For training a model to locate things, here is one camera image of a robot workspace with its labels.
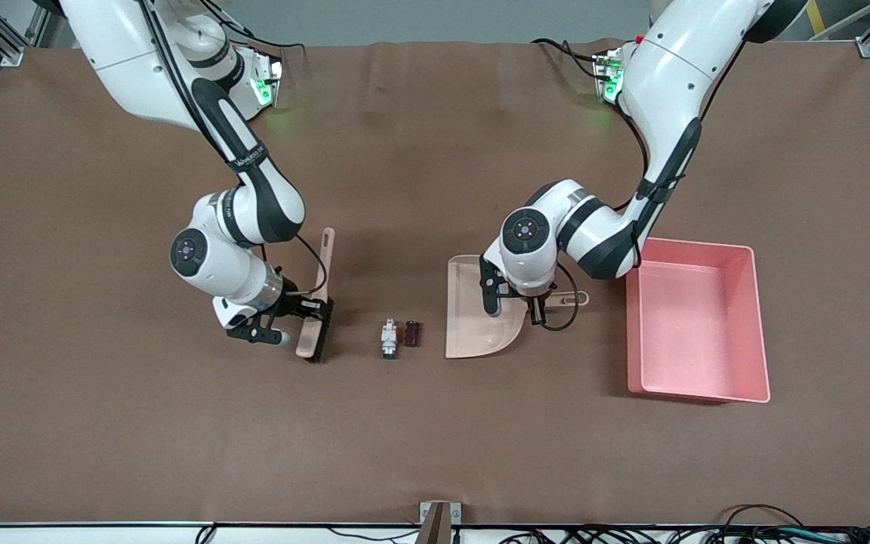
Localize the beige hand brush black bristles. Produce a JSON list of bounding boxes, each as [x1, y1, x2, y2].
[[295, 227, 335, 363]]

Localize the beige plastic dustpan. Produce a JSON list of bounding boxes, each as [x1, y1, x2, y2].
[[445, 255, 590, 360]]

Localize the pink plastic bin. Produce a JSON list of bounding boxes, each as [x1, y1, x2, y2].
[[625, 236, 771, 404]]

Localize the brown table mat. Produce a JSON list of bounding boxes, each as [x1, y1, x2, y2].
[[0, 39, 870, 527]]

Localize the white table edge strip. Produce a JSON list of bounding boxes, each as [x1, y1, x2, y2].
[[0, 523, 870, 544]]

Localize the left arm black wrist cable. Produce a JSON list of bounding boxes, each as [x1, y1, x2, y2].
[[539, 106, 689, 332]]

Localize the gray metal mount bracket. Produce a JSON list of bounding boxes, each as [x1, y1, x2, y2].
[[418, 501, 462, 544]]

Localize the black cable bundle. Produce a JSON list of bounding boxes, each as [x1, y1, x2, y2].
[[495, 504, 870, 544]]

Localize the left arm base black cable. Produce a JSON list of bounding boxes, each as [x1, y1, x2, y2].
[[532, 38, 603, 80]]

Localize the arm base black cable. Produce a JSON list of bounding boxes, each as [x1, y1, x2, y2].
[[201, 0, 307, 54], [532, 38, 603, 80]]

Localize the right arm base black cable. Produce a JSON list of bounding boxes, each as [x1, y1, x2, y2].
[[201, 0, 307, 54]]

